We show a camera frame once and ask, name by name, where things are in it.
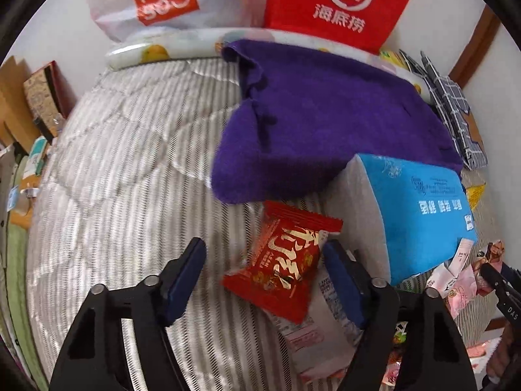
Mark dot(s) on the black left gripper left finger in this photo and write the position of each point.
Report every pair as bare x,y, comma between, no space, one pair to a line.
93,355

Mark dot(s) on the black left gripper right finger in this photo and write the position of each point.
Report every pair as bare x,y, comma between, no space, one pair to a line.
414,330

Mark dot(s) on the white pink snack packet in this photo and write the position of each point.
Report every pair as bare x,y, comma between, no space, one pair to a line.
323,345

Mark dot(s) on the red snack packet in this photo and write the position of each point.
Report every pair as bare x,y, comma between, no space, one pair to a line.
285,261

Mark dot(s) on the pink Toy Story candy packet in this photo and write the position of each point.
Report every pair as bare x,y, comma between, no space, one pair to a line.
455,281

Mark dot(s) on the yellow snack packet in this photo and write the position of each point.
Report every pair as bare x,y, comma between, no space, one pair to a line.
474,194

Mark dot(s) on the blue tissue pack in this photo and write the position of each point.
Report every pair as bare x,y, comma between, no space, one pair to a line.
403,218

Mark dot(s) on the striped quilted mattress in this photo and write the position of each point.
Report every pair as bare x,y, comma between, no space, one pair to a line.
127,187

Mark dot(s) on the navy plaid fabric bag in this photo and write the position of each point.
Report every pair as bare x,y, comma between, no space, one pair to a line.
453,109

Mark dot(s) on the brown cardboard box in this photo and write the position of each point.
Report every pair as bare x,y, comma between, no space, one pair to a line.
17,122

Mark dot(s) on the patterned kraft box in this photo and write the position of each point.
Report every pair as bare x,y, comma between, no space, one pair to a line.
49,98

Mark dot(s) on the purple towel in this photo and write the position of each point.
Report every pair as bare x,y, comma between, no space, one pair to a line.
304,114

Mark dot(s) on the fruit print pillow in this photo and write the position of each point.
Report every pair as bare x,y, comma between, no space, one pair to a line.
172,44

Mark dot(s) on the red Hi paper bag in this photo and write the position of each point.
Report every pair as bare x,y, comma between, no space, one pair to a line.
362,24

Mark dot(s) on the brown wooden door frame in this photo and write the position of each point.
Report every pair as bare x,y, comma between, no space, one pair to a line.
477,47

